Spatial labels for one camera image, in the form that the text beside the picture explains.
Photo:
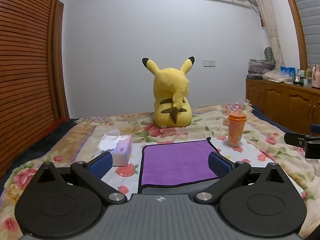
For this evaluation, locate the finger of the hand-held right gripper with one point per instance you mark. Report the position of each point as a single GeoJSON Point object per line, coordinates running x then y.
{"type": "Point", "coordinates": [315, 127]}
{"type": "Point", "coordinates": [295, 138]}

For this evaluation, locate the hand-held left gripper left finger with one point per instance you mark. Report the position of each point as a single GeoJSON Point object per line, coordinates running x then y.
{"type": "Point", "coordinates": [101, 165]}

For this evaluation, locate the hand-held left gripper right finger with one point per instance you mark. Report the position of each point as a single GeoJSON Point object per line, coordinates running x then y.
{"type": "Point", "coordinates": [218, 165]}

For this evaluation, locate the purple and grey towel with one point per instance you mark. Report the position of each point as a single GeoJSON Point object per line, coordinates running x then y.
{"type": "Point", "coordinates": [175, 160]}

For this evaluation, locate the purple tissue box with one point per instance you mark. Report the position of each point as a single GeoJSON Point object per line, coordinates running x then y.
{"type": "Point", "coordinates": [121, 150]}

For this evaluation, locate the beige floral blanket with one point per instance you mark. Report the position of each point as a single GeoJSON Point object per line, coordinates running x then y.
{"type": "Point", "coordinates": [82, 135]}

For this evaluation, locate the white flower-print cloth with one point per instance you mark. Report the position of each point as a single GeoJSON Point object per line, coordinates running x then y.
{"type": "Point", "coordinates": [136, 155]}

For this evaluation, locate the orange lidded cup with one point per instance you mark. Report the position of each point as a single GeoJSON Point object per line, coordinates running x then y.
{"type": "Point", "coordinates": [236, 130]}

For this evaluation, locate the wooden cabinet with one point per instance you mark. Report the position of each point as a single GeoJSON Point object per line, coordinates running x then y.
{"type": "Point", "coordinates": [280, 100]}

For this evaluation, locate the pink kettle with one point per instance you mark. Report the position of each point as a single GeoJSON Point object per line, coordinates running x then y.
{"type": "Point", "coordinates": [316, 77]}

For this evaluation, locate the small white bottle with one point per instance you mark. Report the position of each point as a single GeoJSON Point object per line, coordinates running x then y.
{"type": "Point", "coordinates": [297, 80]}

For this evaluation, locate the clear drink bottle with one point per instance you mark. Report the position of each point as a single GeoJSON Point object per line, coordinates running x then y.
{"type": "Point", "coordinates": [308, 76]}

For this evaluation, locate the blue packet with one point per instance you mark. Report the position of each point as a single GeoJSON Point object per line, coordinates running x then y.
{"type": "Point", "coordinates": [287, 72]}

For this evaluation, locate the beige cloth bundle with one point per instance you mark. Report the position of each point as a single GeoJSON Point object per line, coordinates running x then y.
{"type": "Point", "coordinates": [276, 77]}

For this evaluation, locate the dark flat box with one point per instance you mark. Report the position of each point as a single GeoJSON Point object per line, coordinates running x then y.
{"type": "Point", "coordinates": [254, 77]}

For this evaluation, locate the stack of folded cloths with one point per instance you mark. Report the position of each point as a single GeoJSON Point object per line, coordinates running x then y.
{"type": "Point", "coordinates": [260, 66]}

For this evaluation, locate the grey patterned fan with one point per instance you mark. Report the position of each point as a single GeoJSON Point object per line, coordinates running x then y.
{"type": "Point", "coordinates": [269, 54]}

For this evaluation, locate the yellow plush toy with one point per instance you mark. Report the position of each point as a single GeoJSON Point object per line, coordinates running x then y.
{"type": "Point", "coordinates": [171, 92]}

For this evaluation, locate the grey window blind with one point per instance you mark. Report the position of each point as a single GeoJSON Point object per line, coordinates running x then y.
{"type": "Point", "coordinates": [311, 17]}

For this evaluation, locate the cream curtain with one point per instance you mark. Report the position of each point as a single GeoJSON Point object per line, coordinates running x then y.
{"type": "Point", "coordinates": [268, 20]}

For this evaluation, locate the red hanging ornament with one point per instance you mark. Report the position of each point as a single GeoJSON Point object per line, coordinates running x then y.
{"type": "Point", "coordinates": [261, 20]}

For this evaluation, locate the wooden louvered wardrobe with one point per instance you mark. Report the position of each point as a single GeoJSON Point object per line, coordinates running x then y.
{"type": "Point", "coordinates": [27, 67]}

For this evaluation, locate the white wall socket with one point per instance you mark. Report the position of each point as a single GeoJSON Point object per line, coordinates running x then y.
{"type": "Point", "coordinates": [209, 63]}

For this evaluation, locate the wooden window frame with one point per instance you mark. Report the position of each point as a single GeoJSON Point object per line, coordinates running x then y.
{"type": "Point", "coordinates": [296, 17]}

